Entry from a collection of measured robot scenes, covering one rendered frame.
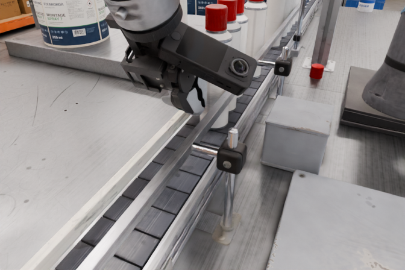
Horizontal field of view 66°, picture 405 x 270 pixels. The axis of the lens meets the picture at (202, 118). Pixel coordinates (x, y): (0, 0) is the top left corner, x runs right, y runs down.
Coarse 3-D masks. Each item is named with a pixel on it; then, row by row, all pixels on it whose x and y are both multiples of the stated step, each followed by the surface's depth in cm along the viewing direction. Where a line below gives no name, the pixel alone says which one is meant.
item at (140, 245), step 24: (312, 0) 150; (264, 72) 76; (192, 120) 58; (168, 144) 51; (216, 144) 51; (192, 168) 46; (168, 192) 42; (120, 216) 38; (144, 216) 38; (168, 216) 38; (96, 240) 36; (144, 240) 36; (72, 264) 33; (120, 264) 33; (144, 264) 33
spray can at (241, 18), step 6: (240, 0) 55; (240, 6) 55; (240, 12) 56; (240, 18) 56; (246, 18) 57; (240, 24) 56; (246, 24) 57; (246, 30) 58; (240, 36) 57; (246, 36) 59; (240, 42) 58; (240, 48) 58; (240, 96) 64
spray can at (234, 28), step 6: (222, 0) 50; (228, 0) 50; (234, 0) 50; (228, 6) 50; (234, 6) 50; (228, 12) 50; (234, 12) 51; (228, 18) 51; (234, 18) 51; (228, 24) 51; (234, 24) 52; (228, 30) 51; (234, 30) 51; (240, 30) 53; (234, 36) 52; (234, 42) 52; (234, 48) 53; (234, 96) 58; (234, 102) 59; (228, 108) 59; (234, 108) 60
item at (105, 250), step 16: (288, 16) 90; (224, 96) 48; (208, 112) 44; (208, 128) 42; (176, 160) 35; (160, 176) 33; (144, 192) 31; (160, 192) 32; (128, 208) 29; (144, 208) 30; (128, 224) 28; (112, 240) 26; (96, 256) 25; (112, 256) 26
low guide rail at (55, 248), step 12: (180, 120) 52; (168, 132) 49; (156, 144) 46; (144, 156) 44; (132, 168) 41; (120, 180) 39; (108, 192) 37; (96, 204) 36; (108, 204) 38; (84, 216) 34; (96, 216) 36; (72, 228) 33; (84, 228) 35; (60, 240) 32; (72, 240) 33; (48, 252) 30; (60, 252) 32; (36, 264) 29; (48, 264) 31
